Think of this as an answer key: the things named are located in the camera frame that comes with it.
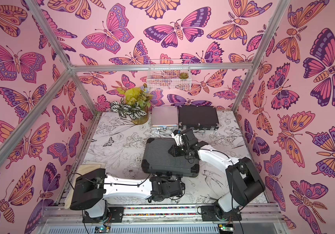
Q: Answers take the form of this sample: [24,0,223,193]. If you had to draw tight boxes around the large black poker case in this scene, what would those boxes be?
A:
[141,138,200,177]

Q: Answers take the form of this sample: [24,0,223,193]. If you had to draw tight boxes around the small silver poker case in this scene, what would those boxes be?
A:
[151,106,178,135]

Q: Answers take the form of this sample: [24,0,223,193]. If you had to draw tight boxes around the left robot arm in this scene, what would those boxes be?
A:
[69,168,186,218]

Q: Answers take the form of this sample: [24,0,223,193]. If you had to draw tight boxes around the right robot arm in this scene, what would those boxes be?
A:
[168,129,266,213]

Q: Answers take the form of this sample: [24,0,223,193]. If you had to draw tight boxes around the amber glass plant vase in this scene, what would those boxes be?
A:
[131,106,149,125]

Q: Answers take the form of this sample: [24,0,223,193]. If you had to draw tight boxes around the green leafy plant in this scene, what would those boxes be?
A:
[117,87,153,109]

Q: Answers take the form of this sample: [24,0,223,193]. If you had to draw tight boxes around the small succulent plant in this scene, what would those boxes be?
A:
[179,72,189,80]

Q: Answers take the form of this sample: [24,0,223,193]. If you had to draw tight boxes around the striped black white plant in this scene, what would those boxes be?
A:
[110,101,147,120]

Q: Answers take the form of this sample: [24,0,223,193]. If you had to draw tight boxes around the cream work glove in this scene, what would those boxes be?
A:
[65,165,107,211]

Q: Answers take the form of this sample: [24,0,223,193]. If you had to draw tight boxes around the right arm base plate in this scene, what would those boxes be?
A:
[197,205,242,222]

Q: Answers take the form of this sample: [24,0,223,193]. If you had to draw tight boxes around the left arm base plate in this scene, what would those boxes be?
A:
[82,207,124,224]

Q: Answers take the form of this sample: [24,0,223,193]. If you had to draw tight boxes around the white wire basket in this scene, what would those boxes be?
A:
[146,58,192,92]

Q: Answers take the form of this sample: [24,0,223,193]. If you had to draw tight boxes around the aluminium front rail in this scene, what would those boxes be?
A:
[39,203,283,225]

